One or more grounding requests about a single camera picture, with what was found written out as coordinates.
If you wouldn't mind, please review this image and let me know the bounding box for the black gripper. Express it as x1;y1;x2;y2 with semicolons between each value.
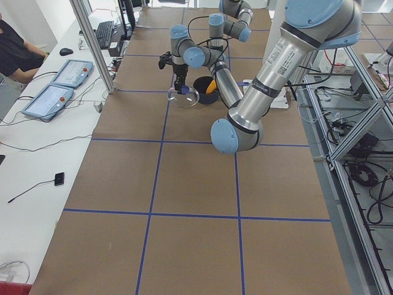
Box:
172;63;188;92

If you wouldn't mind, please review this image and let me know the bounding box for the glass pot lid blue knob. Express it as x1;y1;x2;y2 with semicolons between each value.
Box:
167;85;200;108

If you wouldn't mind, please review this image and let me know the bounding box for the yellow corn cob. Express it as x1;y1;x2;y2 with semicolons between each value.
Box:
205;80;217;94

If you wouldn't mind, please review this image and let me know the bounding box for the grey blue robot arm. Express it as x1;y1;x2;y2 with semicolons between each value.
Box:
208;0;254;42
170;1;362;154

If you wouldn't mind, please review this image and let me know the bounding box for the dark blue saucepan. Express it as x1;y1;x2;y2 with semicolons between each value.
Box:
193;76;220;104

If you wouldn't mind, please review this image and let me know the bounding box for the black keyboard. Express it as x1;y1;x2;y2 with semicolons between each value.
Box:
95;21;114;49

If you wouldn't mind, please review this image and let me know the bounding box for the teach pendant far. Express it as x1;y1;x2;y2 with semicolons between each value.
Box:
51;59;93;89

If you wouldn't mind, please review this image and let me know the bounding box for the teach pendant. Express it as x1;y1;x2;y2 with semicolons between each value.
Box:
21;84;74;122
51;59;93;89

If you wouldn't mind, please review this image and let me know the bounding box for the black computer mouse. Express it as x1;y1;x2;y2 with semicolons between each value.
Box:
59;48;74;57

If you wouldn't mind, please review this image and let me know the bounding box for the teach pendant near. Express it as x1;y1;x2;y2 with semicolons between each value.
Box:
21;84;74;122

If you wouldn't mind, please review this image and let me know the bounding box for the small black square sensor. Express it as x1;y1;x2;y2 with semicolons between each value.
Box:
54;172;65;186

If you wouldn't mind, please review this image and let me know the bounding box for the person in black shirt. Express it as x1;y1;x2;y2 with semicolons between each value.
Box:
1;15;49;84

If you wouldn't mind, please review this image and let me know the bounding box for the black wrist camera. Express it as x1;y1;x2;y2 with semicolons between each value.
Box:
158;51;173;70

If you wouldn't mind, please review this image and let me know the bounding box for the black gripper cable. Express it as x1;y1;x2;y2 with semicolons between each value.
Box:
187;15;231;62

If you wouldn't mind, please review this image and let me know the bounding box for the aluminium frame post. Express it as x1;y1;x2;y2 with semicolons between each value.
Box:
69;0;115;94

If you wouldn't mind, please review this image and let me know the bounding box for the aluminium frame rack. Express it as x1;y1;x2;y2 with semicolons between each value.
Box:
297;41;392;294

